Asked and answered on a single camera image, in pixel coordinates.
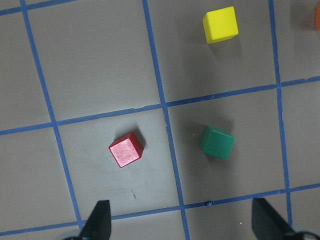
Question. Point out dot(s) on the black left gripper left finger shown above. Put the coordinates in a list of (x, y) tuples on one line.
[(98, 225)]

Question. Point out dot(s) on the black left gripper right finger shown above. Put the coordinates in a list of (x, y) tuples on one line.
[(267, 223)]

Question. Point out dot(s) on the red wooden block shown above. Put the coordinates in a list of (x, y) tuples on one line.
[(126, 149)]

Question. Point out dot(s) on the green wooden block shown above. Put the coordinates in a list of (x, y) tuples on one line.
[(217, 143)]

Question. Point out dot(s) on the yellow wooden block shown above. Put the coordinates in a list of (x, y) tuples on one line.
[(220, 25)]

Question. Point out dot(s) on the orange wooden block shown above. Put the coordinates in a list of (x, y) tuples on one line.
[(317, 18)]

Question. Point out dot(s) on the brown paper table cover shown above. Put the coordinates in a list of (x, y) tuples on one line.
[(75, 75)]

